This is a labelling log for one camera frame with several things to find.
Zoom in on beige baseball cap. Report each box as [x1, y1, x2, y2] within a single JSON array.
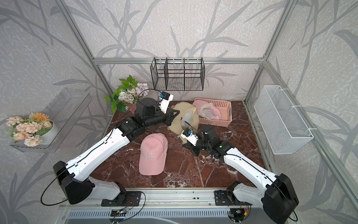
[[168, 102, 200, 135]]

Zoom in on pink baseball cap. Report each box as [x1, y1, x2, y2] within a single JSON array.
[[139, 133, 168, 176]]

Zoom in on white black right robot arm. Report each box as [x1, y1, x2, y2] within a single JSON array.
[[181, 125, 299, 224]]

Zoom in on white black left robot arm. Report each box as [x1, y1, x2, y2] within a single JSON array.
[[53, 91, 180, 205]]

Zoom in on pink cap in basket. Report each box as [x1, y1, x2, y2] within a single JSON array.
[[193, 100, 221, 120]]

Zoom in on pink glass vase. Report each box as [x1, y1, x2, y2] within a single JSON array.
[[127, 104, 137, 114]]

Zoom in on green and lilac flower bouquet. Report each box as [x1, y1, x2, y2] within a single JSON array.
[[105, 75, 149, 114]]

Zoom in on pink plastic basket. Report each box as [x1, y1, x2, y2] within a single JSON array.
[[194, 98, 233, 127]]

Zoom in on white pot peach flowers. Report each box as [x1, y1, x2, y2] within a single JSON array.
[[6, 113, 59, 147]]

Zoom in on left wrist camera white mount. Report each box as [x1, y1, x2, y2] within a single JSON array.
[[159, 91, 173, 114]]

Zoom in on black wire wall basket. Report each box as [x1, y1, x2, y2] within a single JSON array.
[[150, 58, 206, 91]]

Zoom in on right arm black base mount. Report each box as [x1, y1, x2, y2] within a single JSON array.
[[214, 190, 252, 206]]

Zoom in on white mesh wall basket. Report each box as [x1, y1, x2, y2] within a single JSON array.
[[254, 85, 314, 155]]

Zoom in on clear acrylic wall shelf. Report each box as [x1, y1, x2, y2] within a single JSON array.
[[10, 88, 92, 153]]

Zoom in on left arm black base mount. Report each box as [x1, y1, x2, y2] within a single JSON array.
[[101, 191, 142, 207]]

